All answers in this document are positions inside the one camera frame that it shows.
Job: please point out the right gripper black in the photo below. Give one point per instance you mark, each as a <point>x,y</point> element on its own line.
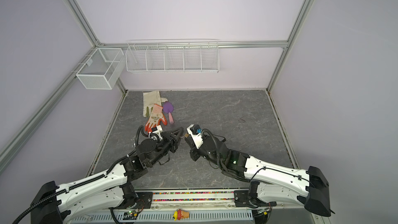
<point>196,151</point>

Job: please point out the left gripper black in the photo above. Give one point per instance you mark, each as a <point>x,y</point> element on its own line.
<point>167,136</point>

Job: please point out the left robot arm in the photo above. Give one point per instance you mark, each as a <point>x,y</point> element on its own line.
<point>93,180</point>

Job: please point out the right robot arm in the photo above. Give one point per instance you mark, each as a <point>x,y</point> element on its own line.
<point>269,183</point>

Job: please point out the purple pink toy shovel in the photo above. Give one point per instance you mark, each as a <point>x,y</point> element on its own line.
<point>168,108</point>

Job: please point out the orange work glove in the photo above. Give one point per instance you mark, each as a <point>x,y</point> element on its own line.
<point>156,117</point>

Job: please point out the yellow red toy figure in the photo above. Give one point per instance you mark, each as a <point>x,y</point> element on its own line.
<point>180,215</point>

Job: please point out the white mesh box basket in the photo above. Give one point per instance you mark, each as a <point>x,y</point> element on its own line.
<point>102,69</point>

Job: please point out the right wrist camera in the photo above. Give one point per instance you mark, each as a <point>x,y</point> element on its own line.
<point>194,132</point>

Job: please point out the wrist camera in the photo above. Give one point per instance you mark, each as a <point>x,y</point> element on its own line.
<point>155,133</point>
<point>194,132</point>

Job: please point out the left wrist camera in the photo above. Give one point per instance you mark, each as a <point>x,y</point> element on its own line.
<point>155,133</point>

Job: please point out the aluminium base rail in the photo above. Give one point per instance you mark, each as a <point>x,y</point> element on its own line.
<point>188,200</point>

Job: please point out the white wire basket rack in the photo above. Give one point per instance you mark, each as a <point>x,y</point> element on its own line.
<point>172,55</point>

